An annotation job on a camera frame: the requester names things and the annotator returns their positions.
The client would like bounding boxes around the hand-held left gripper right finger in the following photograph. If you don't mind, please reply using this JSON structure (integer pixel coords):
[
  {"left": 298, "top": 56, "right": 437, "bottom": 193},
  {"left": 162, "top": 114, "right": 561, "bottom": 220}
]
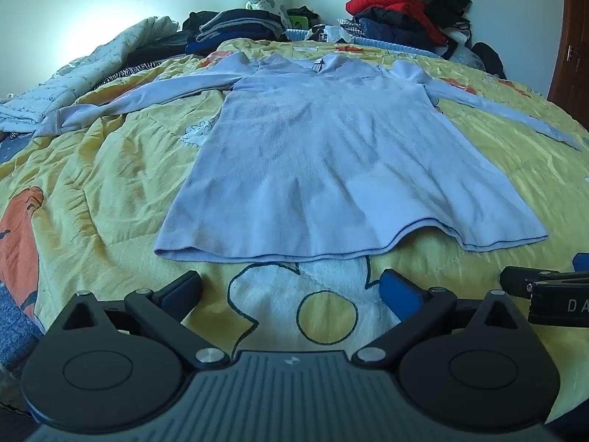
[{"left": 352, "top": 268, "right": 535, "bottom": 371}]

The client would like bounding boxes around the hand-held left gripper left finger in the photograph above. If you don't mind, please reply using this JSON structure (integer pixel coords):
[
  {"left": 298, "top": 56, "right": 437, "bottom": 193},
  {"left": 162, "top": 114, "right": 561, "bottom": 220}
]
[{"left": 54, "top": 271, "right": 231, "bottom": 371}]

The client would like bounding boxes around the light blue knit dress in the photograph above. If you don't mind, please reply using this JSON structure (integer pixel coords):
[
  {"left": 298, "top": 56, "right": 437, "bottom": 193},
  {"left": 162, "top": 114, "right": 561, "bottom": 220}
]
[{"left": 34, "top": 50, "right": 583, "bottom": 266}]

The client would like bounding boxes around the stack of dark folded clothes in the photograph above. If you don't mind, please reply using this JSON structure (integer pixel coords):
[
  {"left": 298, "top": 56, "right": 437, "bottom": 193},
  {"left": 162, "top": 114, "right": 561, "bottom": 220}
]
[{"left": 181, "top": 8, "right": 288, "bottom": 56}]

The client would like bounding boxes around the yellow printed quilt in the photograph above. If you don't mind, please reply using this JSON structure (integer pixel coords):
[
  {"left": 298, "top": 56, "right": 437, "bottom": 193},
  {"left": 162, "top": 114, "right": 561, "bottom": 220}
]
[{"left": 0, "top": 39, "right": 589, "bottom": 424}]

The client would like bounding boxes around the blue denim cloth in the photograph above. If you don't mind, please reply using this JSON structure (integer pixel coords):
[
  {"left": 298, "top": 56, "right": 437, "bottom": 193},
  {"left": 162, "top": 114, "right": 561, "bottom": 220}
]
[{"left": 0, "top": 285, "right": 47, "bottom": 371}]

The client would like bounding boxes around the black bag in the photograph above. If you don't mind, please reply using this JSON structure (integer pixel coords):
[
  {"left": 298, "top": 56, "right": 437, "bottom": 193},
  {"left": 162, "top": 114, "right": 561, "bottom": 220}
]
[{"left": 472, "top": 42, "right": 507, "bottom": 79}]

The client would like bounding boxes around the black and white striped cloth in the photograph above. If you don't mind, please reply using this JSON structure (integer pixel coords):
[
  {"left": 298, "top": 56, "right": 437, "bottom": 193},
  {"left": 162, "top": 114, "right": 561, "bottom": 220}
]
[{"left": 94, "top": 63, "right": 152, "bottom": 88}]

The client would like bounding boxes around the wooden door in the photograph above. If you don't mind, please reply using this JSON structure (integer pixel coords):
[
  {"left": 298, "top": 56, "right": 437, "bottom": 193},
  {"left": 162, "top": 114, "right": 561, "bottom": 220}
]
[{"left": 547, "top": 0, "right": 589, "bottom": 116}]

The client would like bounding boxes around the white quilted blanket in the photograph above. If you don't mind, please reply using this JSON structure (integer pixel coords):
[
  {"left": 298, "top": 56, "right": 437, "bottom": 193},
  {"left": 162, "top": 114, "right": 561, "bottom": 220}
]
[{"left": 0, "top": 16, "right": 180, "bottom": 136}]

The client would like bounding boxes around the light blue knitted blanket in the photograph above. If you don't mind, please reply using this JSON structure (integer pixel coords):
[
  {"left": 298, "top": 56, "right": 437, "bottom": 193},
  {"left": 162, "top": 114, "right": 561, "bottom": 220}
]
[{"left": 283, "top": 29, "right": 442, "bottom": 59}]

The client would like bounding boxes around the navy jacket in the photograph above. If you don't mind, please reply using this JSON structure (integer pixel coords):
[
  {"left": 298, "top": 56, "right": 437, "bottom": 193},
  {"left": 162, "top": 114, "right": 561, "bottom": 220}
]
[{"left": 356, "top": 17, "right": 442, "bottom": 50}]

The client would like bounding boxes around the white plastic bag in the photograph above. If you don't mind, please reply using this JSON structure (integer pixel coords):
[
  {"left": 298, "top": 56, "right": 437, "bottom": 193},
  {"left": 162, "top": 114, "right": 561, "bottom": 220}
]
[{"left": 322, "top": 25, "right": 353, "bottom": 43}]

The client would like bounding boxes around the green plastic chair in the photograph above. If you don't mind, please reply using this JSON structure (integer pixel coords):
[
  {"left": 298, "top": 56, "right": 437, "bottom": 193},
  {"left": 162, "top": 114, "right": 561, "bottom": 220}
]
[{"left": 246, "top": 2, "right": 314, "bottom": 31}]

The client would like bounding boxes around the red puffer jacket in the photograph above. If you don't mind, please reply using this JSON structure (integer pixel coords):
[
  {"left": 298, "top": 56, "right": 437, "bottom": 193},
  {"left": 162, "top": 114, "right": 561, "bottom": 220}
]
[{"left": 346, "top": 0, "right": 449, "bottom": 47}]

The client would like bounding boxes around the black clothing heap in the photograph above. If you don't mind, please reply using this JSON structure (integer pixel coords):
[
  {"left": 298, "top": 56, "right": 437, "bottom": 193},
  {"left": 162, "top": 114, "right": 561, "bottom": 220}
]
[{"left": 288, "top": 6, "right": 320, "bottom": 24}]

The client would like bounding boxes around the floral pillow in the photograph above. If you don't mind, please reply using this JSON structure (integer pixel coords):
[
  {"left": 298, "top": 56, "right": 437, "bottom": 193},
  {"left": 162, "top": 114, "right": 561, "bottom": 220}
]
[{"left": 245, "top": 0, "right": 293, "bottom": 28}]

